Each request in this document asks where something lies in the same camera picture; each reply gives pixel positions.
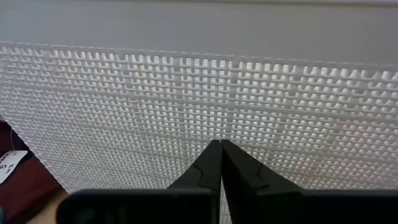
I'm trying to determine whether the white tag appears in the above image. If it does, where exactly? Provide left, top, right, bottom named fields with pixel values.
left=0, top=150, right=29, bottom=185

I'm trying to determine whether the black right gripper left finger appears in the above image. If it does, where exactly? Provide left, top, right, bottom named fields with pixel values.
left=57, top=139, right=223, bottom=224

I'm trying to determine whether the maroon cloth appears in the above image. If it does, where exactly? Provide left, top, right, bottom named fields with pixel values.
left=0, top=116, right=68, bottom=224

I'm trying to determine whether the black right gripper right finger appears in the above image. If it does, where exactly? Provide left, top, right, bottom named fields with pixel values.
left=221, top=139, right=398, bottom=224

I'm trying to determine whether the white perforated plastic basket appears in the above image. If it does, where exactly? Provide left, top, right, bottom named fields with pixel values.
left=0, top=0, right=398, bottom=224

